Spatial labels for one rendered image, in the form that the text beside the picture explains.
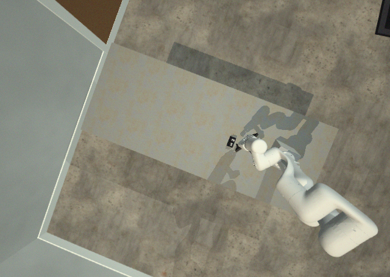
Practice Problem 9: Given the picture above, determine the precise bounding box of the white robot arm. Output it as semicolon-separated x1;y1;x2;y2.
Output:
244;137;378;257

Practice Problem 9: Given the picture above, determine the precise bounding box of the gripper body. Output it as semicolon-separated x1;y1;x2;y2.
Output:
238;134;256;151

